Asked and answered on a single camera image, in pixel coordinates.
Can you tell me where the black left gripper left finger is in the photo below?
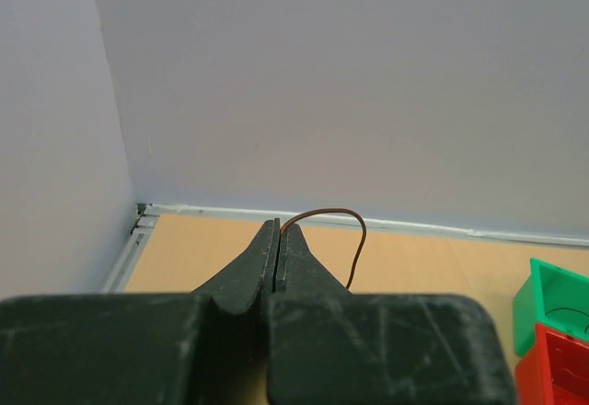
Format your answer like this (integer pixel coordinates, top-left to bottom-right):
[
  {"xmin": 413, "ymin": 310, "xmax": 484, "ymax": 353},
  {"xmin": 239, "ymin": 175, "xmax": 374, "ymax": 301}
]
[{"xmin": 1, "ymin": 219, "xmax": 280, "ymax": 404}]

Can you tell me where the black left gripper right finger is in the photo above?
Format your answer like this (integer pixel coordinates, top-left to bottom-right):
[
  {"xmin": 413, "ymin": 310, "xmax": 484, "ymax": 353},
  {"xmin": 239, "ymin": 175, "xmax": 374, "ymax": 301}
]
[{"xmin": 267, "ymin": 226, "xmax": 515, "ymax": 404}]

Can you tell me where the red brown wire bundle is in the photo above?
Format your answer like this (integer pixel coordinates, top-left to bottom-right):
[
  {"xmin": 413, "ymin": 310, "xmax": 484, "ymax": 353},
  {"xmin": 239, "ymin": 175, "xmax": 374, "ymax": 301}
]
[{"xmin": 280, "ymin": 207, "xmax": 368, "ymax": 289}]

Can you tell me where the black wire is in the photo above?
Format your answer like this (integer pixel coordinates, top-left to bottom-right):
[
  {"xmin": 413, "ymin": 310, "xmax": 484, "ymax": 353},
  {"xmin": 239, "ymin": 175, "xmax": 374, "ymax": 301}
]
[{"xmin": 545, "ymin": 306, "xmax": 589, "ymax": 335}]

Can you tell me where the far green plastic bin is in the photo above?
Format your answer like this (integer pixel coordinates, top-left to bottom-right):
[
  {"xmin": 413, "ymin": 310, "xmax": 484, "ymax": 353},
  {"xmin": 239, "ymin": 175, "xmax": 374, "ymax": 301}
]
[{"xmin": 512, "ymin": 259, "xmax": 588, "ymax": 357}]

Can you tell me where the red plastic bin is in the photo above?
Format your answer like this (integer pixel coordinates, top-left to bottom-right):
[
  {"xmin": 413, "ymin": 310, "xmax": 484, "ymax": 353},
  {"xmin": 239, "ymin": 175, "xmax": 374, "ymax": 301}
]
[{"xmin": 514, "ymin": 324, "xmax": 589, "ymax": 405}]

